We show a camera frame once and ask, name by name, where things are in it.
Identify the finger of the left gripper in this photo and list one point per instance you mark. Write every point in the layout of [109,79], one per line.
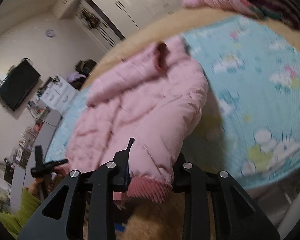
[53,164]

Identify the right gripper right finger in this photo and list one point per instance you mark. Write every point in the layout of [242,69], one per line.
[217,207]

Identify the pink quilted jacket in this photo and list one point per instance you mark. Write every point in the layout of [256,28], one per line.
[148,103]

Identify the purple clothing pile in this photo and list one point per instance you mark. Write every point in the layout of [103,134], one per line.
[74,76]

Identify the person left hand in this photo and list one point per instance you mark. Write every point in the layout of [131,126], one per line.
[42,187]

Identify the grey low desk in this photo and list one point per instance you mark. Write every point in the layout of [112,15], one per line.
[22,176]

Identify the white drawer cabinet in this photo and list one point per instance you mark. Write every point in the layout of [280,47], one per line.
[58,94]

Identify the tan bed blanket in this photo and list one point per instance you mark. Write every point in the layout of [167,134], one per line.
[250,124]

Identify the blue Hello Kitty sheet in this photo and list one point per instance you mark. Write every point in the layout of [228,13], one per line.
[226,95]

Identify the black backpack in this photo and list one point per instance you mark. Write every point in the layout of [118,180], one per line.
[85,67]

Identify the door with hanging bags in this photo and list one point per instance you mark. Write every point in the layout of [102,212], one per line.
[97,25]

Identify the black wall television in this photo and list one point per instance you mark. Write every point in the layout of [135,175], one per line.
[18,83]

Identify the round wall clock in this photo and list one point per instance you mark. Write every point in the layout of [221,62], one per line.
[50,33]

